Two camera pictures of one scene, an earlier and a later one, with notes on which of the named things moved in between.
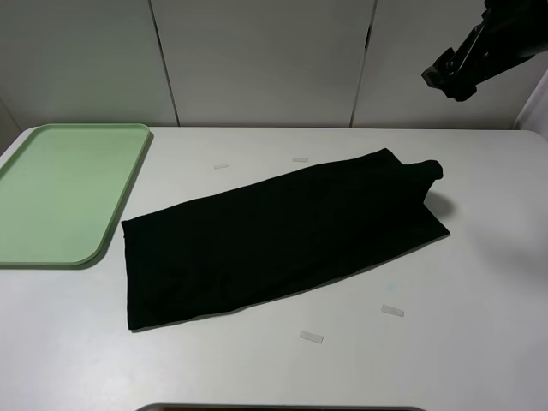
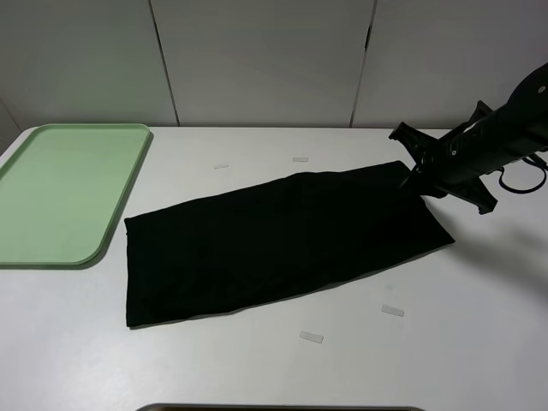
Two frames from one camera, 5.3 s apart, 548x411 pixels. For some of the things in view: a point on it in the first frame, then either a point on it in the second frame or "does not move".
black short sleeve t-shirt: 265,243 does not move
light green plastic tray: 62,190 does not move
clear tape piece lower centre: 311,336 does not move
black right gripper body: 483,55 to 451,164
